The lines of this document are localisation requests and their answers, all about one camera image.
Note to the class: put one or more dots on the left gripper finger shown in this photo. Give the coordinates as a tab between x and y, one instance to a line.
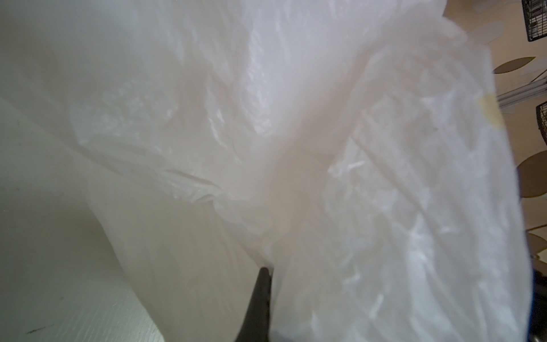
256	323

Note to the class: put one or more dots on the white plastic bag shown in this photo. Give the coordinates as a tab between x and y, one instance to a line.
354	148

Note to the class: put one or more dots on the side black wire basket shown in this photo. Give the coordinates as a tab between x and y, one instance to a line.
541	118

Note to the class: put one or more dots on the rear black wire basket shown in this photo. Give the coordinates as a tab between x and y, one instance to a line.
534	12

